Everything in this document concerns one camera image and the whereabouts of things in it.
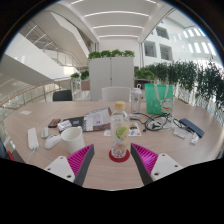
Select tangled black cables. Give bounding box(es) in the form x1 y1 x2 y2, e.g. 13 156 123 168
129 112 188 133

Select green tote bag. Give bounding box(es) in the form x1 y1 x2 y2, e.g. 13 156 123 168
144 83 175 116

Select dark blue flat case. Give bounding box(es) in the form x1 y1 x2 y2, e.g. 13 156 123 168
178 117 206 139

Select colourful sticker sheet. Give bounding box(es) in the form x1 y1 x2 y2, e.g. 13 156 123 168
103 121 143 138

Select planter with green plants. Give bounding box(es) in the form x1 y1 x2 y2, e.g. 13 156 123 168
70 70 91 92

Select flat round red coaster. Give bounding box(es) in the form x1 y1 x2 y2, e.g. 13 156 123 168
108 148 131 164

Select white mug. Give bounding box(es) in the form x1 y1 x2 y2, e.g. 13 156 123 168
60 125 86 155

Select white cabinet with plants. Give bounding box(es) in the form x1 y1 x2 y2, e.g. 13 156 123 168
87 49 136 102

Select white chair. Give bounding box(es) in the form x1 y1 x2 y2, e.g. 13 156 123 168
100 86 132 103

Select silver printed magazine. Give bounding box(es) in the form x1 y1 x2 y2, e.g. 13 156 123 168
81 106 113 133

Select clear white-lidded shaker bottle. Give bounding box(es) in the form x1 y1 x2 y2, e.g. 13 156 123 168
130 83 144 115

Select black chair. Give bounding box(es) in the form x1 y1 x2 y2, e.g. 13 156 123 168
52 89 74 103

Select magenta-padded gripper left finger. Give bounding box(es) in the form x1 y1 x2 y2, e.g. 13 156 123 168
43 143 96 187

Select row of green hedge plants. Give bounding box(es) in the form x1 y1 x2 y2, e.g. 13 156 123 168
134 59 224 112

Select small white grey device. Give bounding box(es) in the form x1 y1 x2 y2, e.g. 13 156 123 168
40 127 51 140

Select ceiling strip lights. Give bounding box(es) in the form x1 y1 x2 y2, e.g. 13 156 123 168
70 0 158 39

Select white power strip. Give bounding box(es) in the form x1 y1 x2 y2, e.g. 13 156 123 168
26 127 41 164

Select clear lime-label drink bottle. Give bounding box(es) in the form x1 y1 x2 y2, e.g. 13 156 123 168
109 100 131 160

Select glass balustrade with wooden rail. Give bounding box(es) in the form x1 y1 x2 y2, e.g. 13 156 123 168
0 77 73 112

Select small red black phone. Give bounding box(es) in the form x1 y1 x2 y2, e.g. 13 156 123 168
47 118 62 129

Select white computer mouse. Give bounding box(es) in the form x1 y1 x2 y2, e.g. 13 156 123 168
44 133 63 150

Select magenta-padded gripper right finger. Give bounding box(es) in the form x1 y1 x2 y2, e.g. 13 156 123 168
129 142 184 186

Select white paper note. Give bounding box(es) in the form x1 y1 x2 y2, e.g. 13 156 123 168
19 109 33 117

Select small white foil packet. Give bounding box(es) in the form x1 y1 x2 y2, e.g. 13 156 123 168
57 119 73 132

